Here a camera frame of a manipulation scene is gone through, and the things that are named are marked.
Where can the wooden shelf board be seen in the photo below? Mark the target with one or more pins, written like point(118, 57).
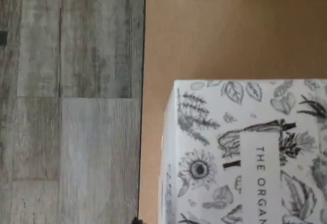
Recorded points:
point(204, 43)

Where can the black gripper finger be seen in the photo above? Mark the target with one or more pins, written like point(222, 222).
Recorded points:
point(137, 221)

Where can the black metal shelf rack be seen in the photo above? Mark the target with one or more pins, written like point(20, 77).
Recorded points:
point(142, 106)

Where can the white box yellow strip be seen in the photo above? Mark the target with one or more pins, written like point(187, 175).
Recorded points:
point(242, 157)

